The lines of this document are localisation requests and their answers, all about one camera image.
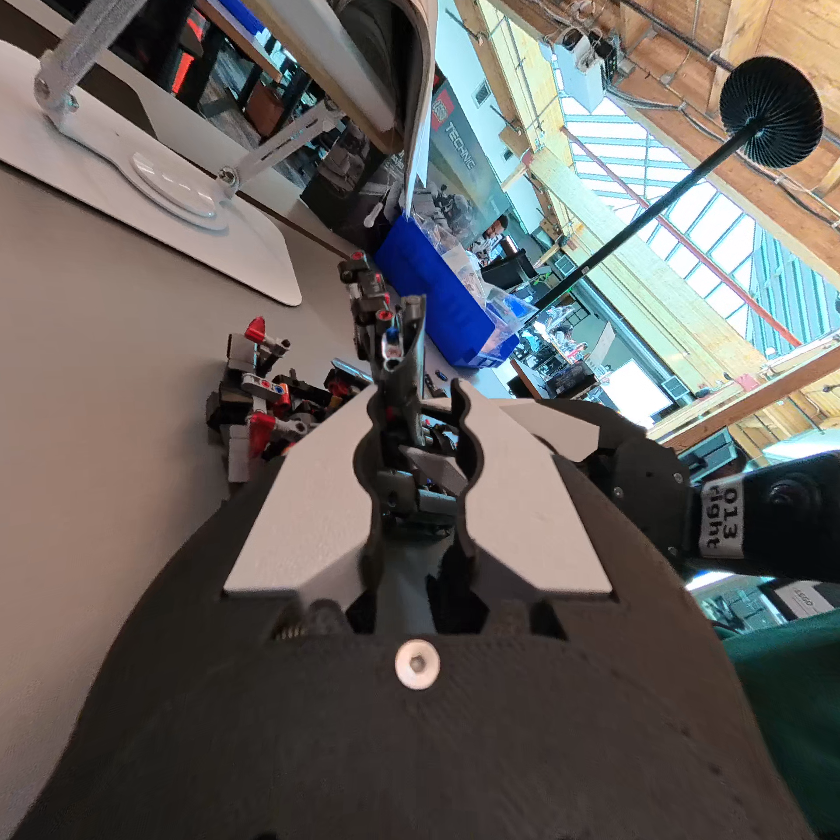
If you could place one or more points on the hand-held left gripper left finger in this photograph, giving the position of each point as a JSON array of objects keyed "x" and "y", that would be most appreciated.
[{"x": 295, "y": 525}]

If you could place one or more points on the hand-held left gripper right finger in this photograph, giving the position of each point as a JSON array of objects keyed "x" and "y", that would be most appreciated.
[{"x": 531, "y": 518}]

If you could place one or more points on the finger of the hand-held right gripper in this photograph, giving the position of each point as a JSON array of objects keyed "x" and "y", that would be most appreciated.
[{"x": 564, "y": 436}]

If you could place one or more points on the grey lego car model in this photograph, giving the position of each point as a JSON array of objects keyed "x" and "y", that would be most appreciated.
[{"x": 256, "y": 394}]

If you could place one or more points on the black toy set box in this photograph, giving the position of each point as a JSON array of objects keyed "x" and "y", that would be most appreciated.
[{"x": 459, "y": 151}]

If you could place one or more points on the lego instruction booklet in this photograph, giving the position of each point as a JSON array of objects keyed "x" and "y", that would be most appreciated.
[{"x": 394, "y": 52}]

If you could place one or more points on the blue plastic bin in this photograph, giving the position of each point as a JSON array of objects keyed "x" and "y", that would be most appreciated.
[{"x": 426, "y": 282}]

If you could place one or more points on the clear plastic parts bags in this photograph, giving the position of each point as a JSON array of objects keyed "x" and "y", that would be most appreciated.
[{"x": 453, "y": 243}]

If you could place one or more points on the white book stand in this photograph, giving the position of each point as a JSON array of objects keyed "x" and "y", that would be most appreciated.
[{"x": 197, "y": 243}]

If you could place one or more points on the grey ceiling unit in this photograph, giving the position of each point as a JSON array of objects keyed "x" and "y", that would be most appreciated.
[{"x": 577, "y": 72}]

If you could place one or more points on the black pleated floor lamp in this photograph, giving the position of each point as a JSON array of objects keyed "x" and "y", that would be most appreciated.
[{"x": 771, "y": 111}]

